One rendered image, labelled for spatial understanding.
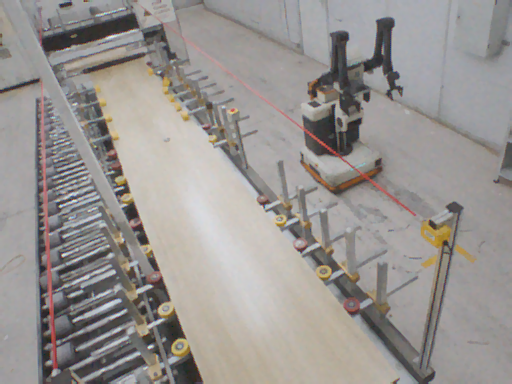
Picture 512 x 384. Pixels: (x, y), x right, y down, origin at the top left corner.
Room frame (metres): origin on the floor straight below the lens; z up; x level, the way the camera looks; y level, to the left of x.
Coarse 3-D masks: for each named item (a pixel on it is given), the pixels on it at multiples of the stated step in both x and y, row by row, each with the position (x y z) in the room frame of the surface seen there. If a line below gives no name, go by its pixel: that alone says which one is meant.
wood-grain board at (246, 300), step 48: (144, 96) 4.10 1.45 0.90; (144, 144) 3.02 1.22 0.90; (192, 144) 2.89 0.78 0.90; (144, 192) 2.31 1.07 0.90; (192, 192) 2.22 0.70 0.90; (240, 192) 2.14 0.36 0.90; (192, 240) 1.74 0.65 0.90; (240, 240) 1.68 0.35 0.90; (192, 288) 1.37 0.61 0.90; (240, 288) 1.32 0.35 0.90; (288, 288) 1.28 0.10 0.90; (192, 336) 1.07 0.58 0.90; (240, 336) 1.04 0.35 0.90; (288, 336) 1.00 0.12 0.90; (336, 336) 0.97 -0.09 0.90
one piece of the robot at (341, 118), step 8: (352, 72) 3.19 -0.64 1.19; (360, 72) 3.23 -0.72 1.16; (352, 80) 3.20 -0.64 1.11; (336, 88) 3.27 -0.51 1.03; (336, 104) 3.23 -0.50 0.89; (336, 112) 3.24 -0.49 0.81; (344, 112) 3.17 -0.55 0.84; (352, 112) 3.20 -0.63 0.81; (360, 112) 3.19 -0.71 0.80; (336, 120) 3.24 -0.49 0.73; (344, 120) 3.12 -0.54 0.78; (352, 120) 3.15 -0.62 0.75; (344, 128) 3.13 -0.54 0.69
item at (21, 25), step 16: (16, 0) 1.58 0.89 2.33; (16, 16) 1.57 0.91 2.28; (32, 32) 1.59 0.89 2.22; (32, 48) 1.57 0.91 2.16; (48, 64) 1.59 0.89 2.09; (48, 80) 1.57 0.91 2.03; (64, 96) 1.60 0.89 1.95; (64, 112) 1.57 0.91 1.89; (80, 144) 1.57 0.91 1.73; (96, 160) 1.61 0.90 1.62; (96, 176) 1.57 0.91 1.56; (112, 192) 1.60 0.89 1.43; (112, 208) 1.57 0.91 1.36; (128, 224) 1.59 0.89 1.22; (128, 240) 1.56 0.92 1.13; (144, 256) 1.58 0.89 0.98; (144, 272) 1.56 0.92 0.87; (176, 320) 1.57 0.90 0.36
